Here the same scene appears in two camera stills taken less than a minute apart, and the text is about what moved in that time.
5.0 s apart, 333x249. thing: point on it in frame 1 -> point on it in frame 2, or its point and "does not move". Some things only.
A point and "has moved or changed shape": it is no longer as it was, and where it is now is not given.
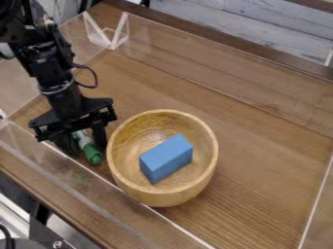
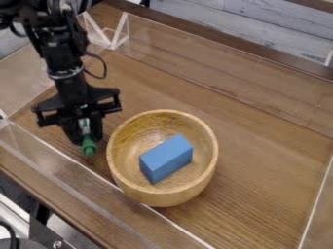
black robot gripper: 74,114 -> 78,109
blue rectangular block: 166,159 does not move
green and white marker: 92,151 has moved or changed shape
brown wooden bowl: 138,134 does not move
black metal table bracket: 40,232 does not move
